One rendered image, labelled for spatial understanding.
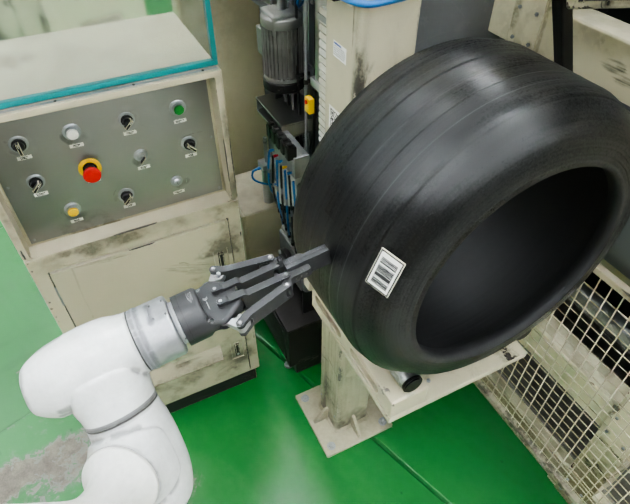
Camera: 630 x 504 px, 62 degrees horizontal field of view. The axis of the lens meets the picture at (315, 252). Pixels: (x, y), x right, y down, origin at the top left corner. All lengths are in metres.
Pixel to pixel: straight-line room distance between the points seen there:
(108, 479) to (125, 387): 0.11
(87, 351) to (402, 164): 0.47
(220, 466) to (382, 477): 0.56
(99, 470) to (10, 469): 1.48
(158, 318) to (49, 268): 0.76
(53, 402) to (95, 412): 0.05
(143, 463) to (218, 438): 1.30
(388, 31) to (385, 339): 0.54
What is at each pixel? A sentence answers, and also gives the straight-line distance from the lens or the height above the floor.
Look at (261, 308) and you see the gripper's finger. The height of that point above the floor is 1.24.
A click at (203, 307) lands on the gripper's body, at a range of 0.76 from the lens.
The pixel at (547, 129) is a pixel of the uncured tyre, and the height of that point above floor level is 1.44.
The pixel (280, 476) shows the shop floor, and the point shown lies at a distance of 1.95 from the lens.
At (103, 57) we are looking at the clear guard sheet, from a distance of 1.23.
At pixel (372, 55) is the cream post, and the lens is 1.01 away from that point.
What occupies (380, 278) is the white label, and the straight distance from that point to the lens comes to 0.72.
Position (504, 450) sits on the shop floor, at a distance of 2.09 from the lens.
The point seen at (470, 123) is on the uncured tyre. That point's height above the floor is 1.45.
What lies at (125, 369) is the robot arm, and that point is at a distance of 0.74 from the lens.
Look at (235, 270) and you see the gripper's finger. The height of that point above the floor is 1.23.
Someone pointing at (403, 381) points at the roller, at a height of 0.91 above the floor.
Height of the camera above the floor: 1.80
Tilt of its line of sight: 44 degrees down
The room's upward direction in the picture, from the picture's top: straight up
